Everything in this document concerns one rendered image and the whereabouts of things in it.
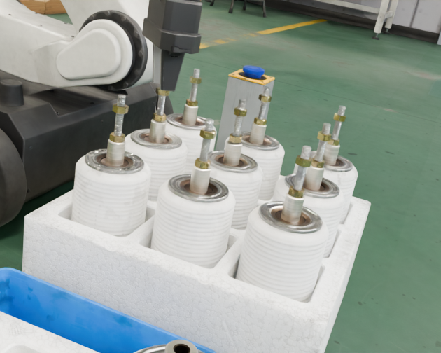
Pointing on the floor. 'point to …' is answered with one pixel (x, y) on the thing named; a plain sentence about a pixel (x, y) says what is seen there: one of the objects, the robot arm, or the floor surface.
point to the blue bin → (72, 314)
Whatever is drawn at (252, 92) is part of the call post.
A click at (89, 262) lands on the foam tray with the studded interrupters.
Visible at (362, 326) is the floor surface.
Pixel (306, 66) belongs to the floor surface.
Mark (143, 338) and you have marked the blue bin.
